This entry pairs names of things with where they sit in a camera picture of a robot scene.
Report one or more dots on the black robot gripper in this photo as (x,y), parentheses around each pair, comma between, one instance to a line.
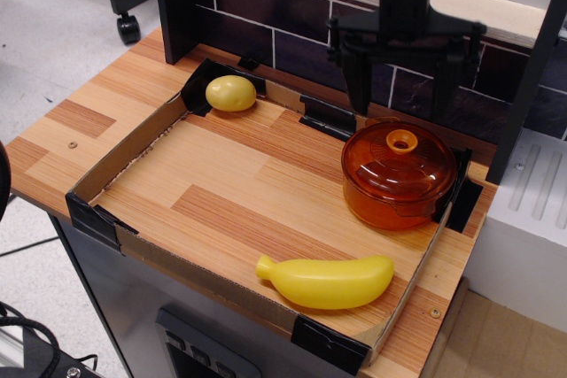
(399,31)

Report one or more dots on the orange transparent pot lid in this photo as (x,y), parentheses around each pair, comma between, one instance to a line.
(398,162)

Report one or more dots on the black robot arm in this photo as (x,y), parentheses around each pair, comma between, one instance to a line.
(404,33)

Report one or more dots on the orange transparent plastic pot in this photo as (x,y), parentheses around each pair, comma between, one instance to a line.
(391,216)

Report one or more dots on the yellow toy potato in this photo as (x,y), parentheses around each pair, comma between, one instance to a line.
(231,93)

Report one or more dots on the white toy sink unit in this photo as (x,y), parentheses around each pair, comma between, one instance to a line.
(519,259)

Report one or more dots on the yellow toy banana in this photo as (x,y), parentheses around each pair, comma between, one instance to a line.
(328,284)

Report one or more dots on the black office chair base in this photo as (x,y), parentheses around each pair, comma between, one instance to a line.
(127,25)

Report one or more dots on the grey toy oven front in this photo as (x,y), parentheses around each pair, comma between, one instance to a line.
(195,354)

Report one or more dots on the dark grey post right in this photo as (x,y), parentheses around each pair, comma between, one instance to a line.
(527,89)

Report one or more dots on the black vertical post left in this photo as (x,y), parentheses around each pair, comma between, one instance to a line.
(177,10)

